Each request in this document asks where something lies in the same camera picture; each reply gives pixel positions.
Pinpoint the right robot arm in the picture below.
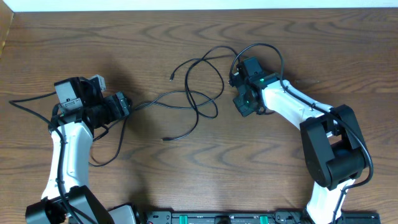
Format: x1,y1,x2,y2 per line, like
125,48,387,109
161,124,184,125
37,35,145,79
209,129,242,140
229,57,371,223

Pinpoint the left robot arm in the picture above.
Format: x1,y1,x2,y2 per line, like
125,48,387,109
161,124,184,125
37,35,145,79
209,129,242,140
25,75,136,223

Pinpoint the left camera cable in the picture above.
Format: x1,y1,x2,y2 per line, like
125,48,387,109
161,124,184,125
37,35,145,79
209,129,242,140
8,90,94,224

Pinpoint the camera cable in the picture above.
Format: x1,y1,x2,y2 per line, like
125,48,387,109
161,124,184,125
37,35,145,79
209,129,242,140
228,42,374,224
8,90,94,224

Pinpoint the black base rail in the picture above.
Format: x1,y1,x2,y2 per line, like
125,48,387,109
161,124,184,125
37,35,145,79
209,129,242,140
108,202,382,224

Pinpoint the right camera cable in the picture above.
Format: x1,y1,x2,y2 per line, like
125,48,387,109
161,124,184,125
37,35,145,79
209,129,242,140
228,42,374,224

